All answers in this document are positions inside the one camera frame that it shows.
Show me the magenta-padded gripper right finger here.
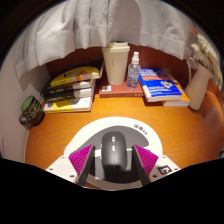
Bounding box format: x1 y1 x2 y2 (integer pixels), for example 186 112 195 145
132 144 182 185

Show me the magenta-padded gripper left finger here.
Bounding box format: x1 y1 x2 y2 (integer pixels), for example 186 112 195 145
45 143 96 187

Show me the black computer mouse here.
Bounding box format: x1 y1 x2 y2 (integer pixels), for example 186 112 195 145
100 131 129 173

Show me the white grey mouse pad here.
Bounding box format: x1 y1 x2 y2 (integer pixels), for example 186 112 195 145
63 116 164 192

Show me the yellow white book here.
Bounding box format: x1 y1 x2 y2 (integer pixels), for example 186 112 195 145
43 95 94 114

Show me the green black mug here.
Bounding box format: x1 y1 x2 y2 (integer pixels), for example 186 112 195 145
18 95 46 129

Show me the black spine book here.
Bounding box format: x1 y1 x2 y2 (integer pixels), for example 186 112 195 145
43 87 96 104
40 79 97 98

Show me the blue cover book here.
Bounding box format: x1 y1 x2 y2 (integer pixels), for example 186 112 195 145
138 67 184 103

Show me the cream ceramic pitcher vase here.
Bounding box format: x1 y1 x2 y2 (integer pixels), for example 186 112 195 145
184 56 214 111

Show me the dark red book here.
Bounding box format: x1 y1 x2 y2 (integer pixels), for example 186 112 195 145
98 78 146 99

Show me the yellow black cover book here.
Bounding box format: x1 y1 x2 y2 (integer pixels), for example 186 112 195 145
49 59 105 88

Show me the clear spray bottle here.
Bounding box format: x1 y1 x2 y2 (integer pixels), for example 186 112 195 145
126 51 142 90

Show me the cream lidded tumbler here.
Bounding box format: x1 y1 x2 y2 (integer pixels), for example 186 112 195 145
101 41 131 86

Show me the white flower bouquet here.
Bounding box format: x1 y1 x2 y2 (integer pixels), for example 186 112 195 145
189 26 224 88

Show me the white pleated curtain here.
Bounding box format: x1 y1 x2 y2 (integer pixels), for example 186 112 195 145
13 0 201 81

